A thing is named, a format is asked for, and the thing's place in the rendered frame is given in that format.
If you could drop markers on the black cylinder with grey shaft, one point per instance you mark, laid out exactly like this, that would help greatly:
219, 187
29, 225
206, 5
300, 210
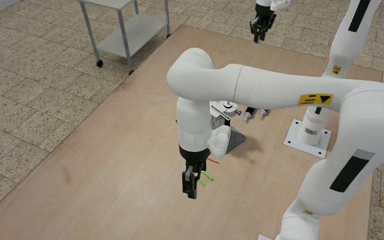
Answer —
248, 113
227, 105

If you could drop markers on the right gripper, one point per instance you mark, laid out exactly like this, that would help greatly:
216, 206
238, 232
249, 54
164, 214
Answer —
264, 20

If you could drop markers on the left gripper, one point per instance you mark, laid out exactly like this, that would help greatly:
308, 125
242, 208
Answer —
195, 163

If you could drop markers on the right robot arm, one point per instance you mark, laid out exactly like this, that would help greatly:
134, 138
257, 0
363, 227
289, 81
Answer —
346, 46

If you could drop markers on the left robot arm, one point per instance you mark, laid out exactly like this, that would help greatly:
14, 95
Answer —
330, 183

